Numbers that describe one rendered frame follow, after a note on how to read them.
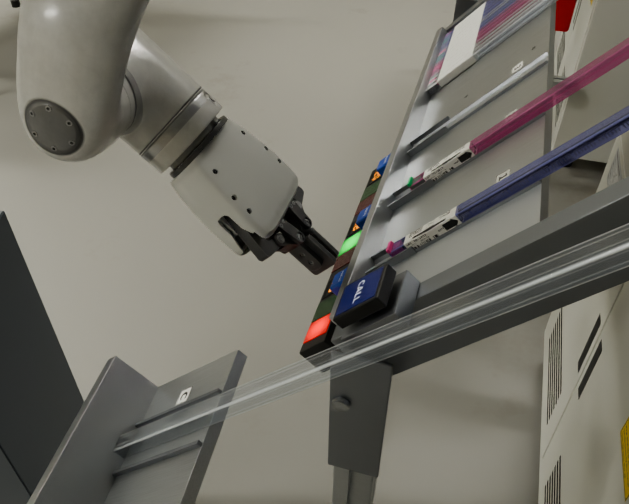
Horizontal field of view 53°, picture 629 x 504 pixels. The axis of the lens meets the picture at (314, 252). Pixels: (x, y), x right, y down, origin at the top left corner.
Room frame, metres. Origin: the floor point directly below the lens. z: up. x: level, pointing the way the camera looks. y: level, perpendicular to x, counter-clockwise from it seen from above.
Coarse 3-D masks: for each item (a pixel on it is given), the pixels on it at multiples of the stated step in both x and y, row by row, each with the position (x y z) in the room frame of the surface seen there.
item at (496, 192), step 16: (624, 112) 0.40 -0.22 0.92; (592, 128) 0.41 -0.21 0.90; (608, 128) 0.40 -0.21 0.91; (624, 128) 0.39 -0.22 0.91; (576, 144) 0.40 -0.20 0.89; (592, 144) 0.40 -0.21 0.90; (544, 160) 0.41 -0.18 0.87; (560, 160) 0.41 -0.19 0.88; (512, 176) 0.42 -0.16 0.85; (528, 176) 0.41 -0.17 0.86; (544, 176) 0.41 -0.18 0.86; (480, 192) 0.43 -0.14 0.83; (496, 192) 0.42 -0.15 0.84; (512, 192) 0.41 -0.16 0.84; (464, 208) 0.42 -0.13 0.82; (480, 208) 0.42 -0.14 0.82; (400, 240) 0.45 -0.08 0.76
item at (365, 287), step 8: (376, 272) 0.36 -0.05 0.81; (360, 280) 0.36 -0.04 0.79; (368, 280) 0.35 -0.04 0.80; (376, 280) 0.35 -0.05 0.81; (352, 288) 0.36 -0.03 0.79; (360, 288) 0.35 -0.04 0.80; (368, 288) 0.34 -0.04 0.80; (376, 288) 0.34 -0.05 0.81; (344, 296) 0.36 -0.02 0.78; (352, 296) 0.35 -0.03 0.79; (360, 296) 0.34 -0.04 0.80; (368, 296) 0.33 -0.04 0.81; (344, 304) 0.34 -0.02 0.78; (352, 304) 0.34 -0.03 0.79; (336, 312) 0.34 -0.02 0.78
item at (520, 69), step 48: (528, 48) 0.69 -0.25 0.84; (432, 96) 0.80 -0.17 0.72; (480, 96) 0.67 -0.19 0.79; (528, 96) 0.57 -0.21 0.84; (432, 144) 0.64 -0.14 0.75; (528, 144) 0.48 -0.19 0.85; (432, 192) 0.52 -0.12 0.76; (528, 192) 0.40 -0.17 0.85; (384, 240) 0.49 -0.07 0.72; (432, 240) 0.42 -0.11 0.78; (480, 240) 0.38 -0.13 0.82
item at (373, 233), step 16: (432, 48) 0.93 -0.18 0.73; (432, 64) 0.88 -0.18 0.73; (416, 96) 0.78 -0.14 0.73; (416, 112) 0.74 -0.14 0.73; (400, 128) 0.71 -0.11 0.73; (416, 128) 0.71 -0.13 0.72; (400, 144) 0.66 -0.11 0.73; (400, 160) 0.63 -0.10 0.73; (384, 176) 0.60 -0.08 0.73; (400, 176) 0.60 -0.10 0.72; (384, 192) 0.56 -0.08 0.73; (384, 208) 0.54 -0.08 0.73; (368, 224) 0.51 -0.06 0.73; (384, 224) 0.52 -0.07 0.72; (368, 240) 0.48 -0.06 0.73; (352, 256) 0.46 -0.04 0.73; (368, 256) 0.46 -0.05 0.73; (352, 272) 0.43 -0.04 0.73; (336, 304) 0.39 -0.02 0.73
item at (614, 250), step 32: (576, 256) 0.20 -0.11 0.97; (608, 256) 0.19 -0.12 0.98; (480, 288) 0.21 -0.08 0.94; (512, 288) 0.20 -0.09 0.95; (544, 288) 0.20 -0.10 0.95; (416, 320) 0.21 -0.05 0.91; (448, 320) 0.20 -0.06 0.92; (480, 320) 0.20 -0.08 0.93; (320, 352) 0.23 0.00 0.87; (352, 352) 0.22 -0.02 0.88; (384, 352) 0.21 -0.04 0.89; (256, 384) 0.23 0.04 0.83; (288, 384) 0.22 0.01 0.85; (192, 416) 0.24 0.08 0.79; (224, 416) 0.23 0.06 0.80; (128, 448) 0.25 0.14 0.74
